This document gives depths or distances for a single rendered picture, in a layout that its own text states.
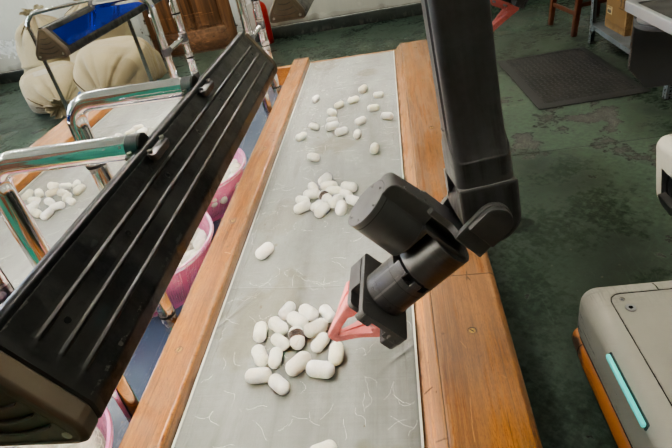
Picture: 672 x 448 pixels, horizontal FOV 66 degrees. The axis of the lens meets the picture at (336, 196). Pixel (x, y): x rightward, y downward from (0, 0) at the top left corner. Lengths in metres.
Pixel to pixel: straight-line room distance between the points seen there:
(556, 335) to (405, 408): 1.14
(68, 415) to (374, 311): 0.34
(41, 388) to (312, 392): 0.43
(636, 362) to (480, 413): 0.77
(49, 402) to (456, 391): 0.44
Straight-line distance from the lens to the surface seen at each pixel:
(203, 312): 0.82
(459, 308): 0.73
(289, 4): 1.17
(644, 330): 1.42
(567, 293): 1.89
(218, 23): 5.63
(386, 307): 0.58
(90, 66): 4.00
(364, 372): 0.70
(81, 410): 0.33
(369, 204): 0.52
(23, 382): 0.33
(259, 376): 0.71
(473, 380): 0.65
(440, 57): 0.48
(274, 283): 0.86
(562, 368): 1.67
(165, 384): 0.75
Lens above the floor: 1.28
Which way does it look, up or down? 31 degrees down
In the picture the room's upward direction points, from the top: 11 degrees counter-clockwise
